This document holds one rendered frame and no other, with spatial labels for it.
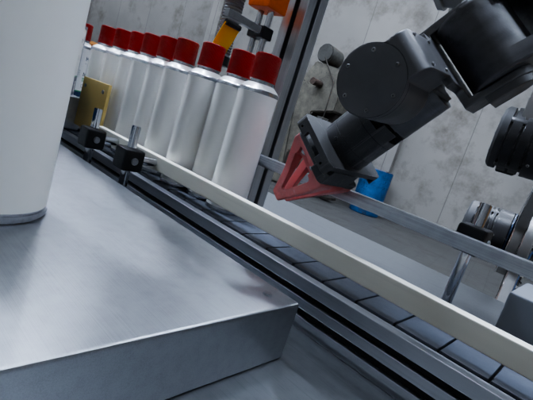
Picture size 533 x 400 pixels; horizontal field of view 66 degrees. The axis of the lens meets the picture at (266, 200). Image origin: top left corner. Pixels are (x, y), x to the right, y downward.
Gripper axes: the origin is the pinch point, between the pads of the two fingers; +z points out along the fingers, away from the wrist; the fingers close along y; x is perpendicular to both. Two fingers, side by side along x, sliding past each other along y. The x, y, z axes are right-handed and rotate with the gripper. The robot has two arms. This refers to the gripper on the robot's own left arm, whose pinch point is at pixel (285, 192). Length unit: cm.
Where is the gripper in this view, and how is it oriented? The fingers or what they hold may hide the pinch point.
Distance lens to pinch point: 48.4
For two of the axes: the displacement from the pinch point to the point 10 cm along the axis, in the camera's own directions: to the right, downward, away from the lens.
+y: -6.5, -0.7, -7.5
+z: -6.7, 5.1, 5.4
